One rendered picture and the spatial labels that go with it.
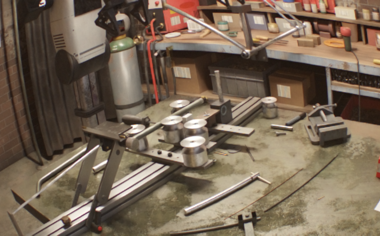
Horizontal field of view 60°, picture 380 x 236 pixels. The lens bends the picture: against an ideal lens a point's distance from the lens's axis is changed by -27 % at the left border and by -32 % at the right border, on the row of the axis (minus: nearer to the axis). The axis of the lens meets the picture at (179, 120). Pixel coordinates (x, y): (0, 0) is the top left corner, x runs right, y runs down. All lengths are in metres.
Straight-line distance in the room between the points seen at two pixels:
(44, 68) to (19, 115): 0.61
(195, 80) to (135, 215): 2.00
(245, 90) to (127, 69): 0.76
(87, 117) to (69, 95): 1.95
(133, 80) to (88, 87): 1.27
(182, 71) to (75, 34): 1.45
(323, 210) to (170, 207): 0.35
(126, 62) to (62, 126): 1.00
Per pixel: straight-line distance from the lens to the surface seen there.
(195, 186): 0.94
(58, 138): 3.51
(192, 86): 2.83
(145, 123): 1.29
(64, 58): 1.57
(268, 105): 1.23
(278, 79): 2.48
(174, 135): 1.04
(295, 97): 2.45
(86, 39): 1.56
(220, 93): 1.14
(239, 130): 1.07
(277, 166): 0.97
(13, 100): 3.67
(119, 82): 2.89
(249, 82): 2.58
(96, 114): 1.68
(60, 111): 3.53
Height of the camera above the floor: 1.35
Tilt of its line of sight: 21 degrees down
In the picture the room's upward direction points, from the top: 10 degrees counter-clockwise
